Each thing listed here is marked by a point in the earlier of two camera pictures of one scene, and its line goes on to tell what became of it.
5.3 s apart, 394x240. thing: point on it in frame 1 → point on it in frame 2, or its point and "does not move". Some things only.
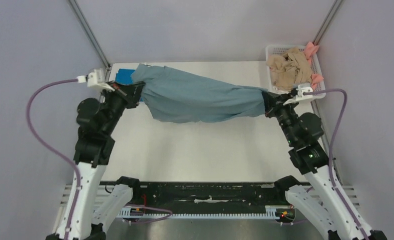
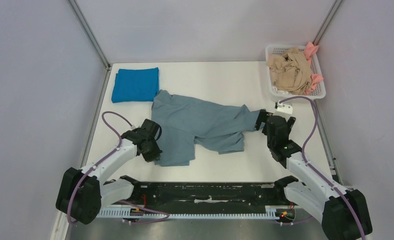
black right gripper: x=273 y=106 → x=268 y=120
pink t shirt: x=311 y=48 does not move
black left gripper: x=131 y=94 → x=155 y=155
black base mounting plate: x=205 y=194 does not move
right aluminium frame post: x=327 y=21 does not move
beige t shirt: x=289 y=70 does not move
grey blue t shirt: x=173 y=96 → x=188 y=123
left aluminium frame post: x=86 y=27 does not move
